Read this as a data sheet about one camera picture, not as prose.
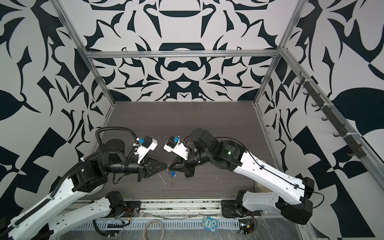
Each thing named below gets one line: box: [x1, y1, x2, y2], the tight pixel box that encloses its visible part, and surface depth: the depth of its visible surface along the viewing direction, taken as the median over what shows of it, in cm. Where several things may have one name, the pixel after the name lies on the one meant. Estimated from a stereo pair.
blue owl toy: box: [202, 216, 219, 234], surface depth 71 cm
